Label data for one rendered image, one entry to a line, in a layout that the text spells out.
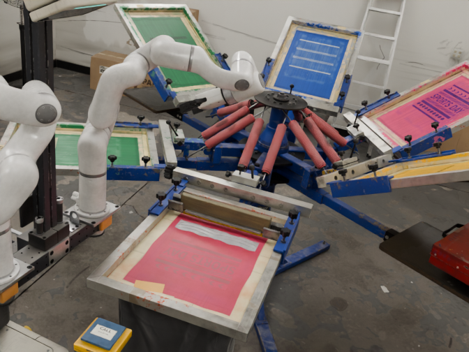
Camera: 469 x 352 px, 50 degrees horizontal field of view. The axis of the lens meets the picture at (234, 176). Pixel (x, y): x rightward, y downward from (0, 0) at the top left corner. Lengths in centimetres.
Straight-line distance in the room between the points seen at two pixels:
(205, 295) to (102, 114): 72
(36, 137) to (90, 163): 40
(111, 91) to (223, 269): 79
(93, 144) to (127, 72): 28
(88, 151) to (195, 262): 60
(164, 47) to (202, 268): 84
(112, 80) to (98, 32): 548
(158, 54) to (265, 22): 460
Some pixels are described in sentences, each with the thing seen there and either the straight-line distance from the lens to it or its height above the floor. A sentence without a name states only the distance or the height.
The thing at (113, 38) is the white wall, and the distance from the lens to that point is 701.
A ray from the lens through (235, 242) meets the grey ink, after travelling 211.
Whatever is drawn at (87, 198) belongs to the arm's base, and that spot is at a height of 121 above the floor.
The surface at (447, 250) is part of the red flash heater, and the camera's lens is 219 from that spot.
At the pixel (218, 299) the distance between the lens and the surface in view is 183.
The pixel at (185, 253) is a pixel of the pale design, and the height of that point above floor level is 96.
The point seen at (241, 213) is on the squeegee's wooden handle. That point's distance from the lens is 213.
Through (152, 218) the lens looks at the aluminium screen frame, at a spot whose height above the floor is 99.
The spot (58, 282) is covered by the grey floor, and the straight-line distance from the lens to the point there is 339.
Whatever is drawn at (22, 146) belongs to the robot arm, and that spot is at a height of 155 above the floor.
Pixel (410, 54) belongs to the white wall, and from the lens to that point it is 603.
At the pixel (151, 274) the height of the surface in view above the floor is 96.
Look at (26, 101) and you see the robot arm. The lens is 130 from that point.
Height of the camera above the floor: 214
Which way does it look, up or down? 27 degrees down
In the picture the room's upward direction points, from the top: 9 degrees clockwise
